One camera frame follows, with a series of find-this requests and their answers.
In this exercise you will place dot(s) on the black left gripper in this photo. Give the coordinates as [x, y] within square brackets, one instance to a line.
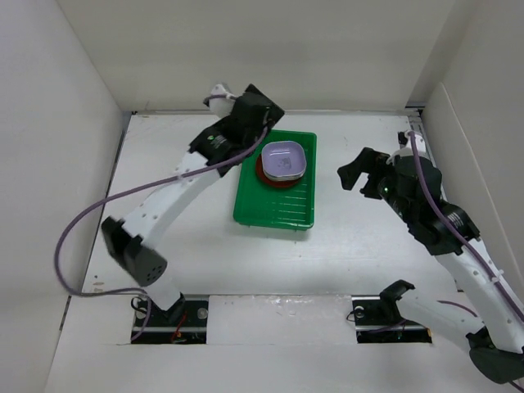
[273, 115]

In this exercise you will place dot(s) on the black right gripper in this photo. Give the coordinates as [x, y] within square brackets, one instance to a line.
[369, 160]

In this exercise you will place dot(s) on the purple square plate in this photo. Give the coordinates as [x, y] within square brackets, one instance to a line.
[283, 178]
[283, 158]

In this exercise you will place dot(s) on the red round plate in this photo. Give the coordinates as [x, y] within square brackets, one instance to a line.
[271, 183]

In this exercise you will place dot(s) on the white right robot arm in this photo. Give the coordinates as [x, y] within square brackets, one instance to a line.
[493, 337]

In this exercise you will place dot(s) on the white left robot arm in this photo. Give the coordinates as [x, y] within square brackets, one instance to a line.
[132, 240]

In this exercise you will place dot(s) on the green plastic bin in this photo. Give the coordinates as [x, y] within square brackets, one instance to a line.
[260, 204]

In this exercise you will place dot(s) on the aluminium rail right side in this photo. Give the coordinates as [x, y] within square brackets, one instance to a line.
[414, 117]

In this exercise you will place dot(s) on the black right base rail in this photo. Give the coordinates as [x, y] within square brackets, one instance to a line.
[375, 325]

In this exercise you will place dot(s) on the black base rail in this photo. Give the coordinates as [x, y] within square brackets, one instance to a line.
[189, 327]
[375, 325]

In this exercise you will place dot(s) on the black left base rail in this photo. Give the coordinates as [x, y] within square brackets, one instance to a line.
[189, 327]

